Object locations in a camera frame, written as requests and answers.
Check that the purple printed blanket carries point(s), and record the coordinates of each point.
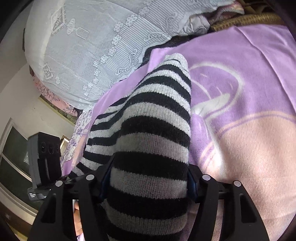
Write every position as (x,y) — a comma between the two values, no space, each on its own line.
(242,69)

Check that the white lace cover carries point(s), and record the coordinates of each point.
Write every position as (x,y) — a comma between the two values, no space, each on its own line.
(92,46)

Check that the window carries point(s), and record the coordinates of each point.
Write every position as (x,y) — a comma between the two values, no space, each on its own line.
(13,150)

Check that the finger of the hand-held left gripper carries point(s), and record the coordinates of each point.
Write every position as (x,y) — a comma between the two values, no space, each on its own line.
(71,180)

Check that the wooden frame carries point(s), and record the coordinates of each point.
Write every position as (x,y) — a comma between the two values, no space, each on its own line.
(64,142)

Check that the person's left hand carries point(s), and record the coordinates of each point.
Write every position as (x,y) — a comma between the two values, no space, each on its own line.
(77,217)

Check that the pink striped cloth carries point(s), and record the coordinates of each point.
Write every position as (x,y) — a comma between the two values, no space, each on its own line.
(229,10)

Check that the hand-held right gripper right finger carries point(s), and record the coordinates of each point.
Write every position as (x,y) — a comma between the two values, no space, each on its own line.
(192,185)

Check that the black and white striped sweater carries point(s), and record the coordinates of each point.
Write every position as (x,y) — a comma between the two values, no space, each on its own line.
(150,129)

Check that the pink floral cloth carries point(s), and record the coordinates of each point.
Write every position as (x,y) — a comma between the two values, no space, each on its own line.
(50,95)

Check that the pale grey cloth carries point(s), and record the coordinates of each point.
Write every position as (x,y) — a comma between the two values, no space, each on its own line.
(196,24)

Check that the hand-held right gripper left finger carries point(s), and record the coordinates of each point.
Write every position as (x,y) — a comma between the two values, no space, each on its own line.
(105,185)

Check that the purple floral sheet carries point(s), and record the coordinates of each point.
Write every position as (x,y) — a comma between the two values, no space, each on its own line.
(78,129)

